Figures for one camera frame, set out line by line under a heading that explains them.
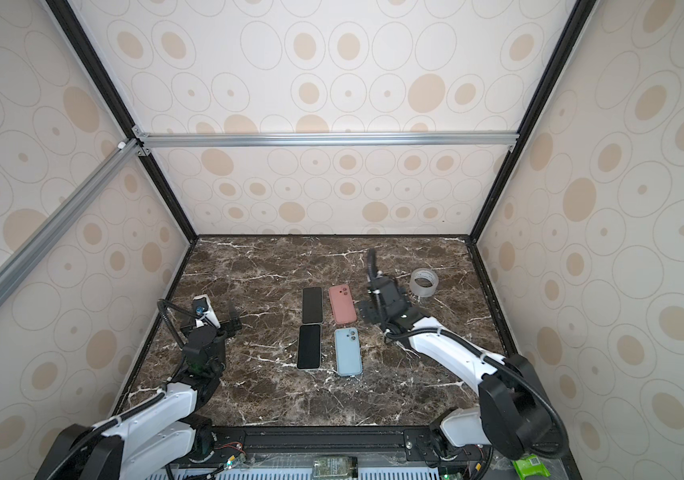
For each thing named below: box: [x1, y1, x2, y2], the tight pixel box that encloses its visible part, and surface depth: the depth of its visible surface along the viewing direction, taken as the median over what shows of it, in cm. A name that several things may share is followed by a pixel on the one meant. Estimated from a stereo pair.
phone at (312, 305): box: [302, 287, 323, 324], surface depth 102 cm
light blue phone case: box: [334, 328, 362, 376], surface depth 92 cm
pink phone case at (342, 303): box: [329, 284, 357, 325], surface depth 102 cm
